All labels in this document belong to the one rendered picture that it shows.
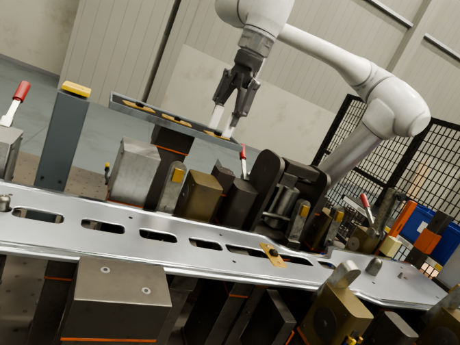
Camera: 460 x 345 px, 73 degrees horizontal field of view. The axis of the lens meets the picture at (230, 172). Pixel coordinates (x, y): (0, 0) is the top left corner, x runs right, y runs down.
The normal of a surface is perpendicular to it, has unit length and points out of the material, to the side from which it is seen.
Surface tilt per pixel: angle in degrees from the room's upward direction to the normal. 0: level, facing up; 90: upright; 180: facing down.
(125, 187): 90
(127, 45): 90
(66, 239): 0
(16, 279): 0
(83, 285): 0
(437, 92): 90
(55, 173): 90
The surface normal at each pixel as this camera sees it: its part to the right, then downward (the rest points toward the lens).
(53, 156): 0.32, 0.40
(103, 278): 0.40, -0.88
